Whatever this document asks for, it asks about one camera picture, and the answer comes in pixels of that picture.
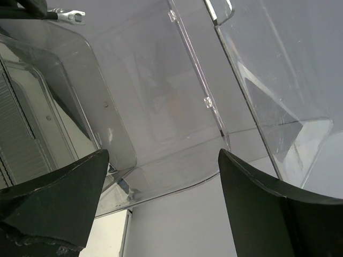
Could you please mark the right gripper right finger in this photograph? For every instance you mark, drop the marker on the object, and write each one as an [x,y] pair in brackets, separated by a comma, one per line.
[269,217]

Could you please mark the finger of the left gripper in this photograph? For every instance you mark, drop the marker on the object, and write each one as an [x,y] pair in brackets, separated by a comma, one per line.
[11,9]

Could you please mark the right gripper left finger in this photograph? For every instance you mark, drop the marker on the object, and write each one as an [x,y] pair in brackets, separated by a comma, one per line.
[52,215]

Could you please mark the black handle adjustable wrench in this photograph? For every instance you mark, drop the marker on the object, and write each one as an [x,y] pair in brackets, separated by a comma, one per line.
[73,17]

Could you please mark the clear plastic drawer organizer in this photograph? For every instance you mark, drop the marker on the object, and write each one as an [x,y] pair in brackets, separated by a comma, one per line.
[164,85]

